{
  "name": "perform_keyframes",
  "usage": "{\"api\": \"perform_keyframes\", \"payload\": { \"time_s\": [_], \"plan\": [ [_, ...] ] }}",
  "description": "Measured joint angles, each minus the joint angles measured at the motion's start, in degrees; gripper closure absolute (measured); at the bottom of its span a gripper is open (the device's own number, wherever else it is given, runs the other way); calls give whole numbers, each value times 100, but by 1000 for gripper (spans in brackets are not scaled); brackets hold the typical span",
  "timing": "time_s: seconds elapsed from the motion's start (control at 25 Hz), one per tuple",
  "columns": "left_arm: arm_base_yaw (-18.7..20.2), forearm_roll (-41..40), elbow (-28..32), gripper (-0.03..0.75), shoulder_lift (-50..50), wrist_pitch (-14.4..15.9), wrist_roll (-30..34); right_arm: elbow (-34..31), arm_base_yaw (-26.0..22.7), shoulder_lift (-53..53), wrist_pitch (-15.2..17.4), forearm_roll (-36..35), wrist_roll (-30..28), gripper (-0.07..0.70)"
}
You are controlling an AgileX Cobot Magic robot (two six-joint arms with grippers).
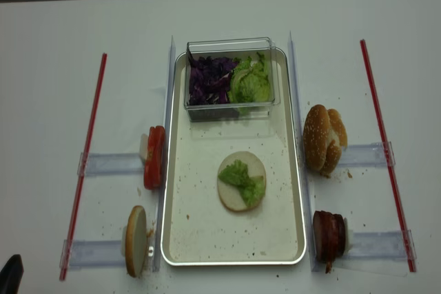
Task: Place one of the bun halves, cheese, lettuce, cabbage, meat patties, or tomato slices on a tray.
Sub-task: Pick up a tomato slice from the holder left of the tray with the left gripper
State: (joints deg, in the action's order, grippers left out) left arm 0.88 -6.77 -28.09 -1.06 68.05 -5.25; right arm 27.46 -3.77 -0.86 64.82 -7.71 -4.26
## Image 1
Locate clear sesame bun holder rail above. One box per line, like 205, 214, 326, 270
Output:
337, 142, 396, 168

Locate clear bun slice holder rail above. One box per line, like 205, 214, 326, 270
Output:
59, 240, 125, 269

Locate bottom bun slice on tray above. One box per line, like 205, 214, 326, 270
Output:
217, 151, 267, 212

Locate right clear vertical rail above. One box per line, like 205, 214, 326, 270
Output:
287, 32, 319, 272

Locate right red strip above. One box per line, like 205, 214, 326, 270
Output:
360, 39, 417, 273

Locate white metal tray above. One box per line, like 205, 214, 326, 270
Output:
161, 49, 307, 266

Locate chopped purple cabbage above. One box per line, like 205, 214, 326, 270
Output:
187, 53, 240, 106

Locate clear tomato holder rail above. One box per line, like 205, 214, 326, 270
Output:
77, 153, 144, 177

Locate remaining red tomato slices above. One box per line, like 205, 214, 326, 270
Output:
143, 125, 165, 190

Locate clear plastic container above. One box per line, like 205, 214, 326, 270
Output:
183, 37, 280, 122

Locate lettuce leaf on bun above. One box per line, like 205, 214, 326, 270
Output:
218, 160, 266, 207

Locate sesame bun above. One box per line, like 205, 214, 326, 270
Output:
320, 109, 348, 176
302, 105, 331, 171

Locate red strip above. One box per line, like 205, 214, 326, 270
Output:
59, 53, 107, 282
360, 39, 417, 273

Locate clear vertical rail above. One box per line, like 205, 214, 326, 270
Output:
287, 32, 319, 272
152, 36, 176, 273

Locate white tomato pusher block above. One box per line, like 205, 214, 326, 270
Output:
139, 134, 149, 163

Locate white bun pusher block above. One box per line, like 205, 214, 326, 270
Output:
121, 226, 127, 257

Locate sesame bun back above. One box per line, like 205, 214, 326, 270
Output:
320, 109, 348, 176

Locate upright bun slice left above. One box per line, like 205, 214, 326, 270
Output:
125, 205, 147, 277

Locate black object at corner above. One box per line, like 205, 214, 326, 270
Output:
0, 254, 24, 294

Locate sesame bun front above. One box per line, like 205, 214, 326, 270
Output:
302, 105, 331, 171

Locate sliced meat patties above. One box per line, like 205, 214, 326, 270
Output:
313, 211, 347, 273

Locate left clear vertical rail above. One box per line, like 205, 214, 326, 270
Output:
152, 36, 176, 273

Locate white meat pusher block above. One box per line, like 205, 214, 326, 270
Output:
343, 218, 353, 255

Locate left red strip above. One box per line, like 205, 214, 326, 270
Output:
59, 53, 107, 282

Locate clear meat holder rail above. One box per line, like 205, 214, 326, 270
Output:
342, 231, 416, 260

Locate green lettuce in container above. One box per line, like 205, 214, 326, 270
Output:
227, 52, 271, 103

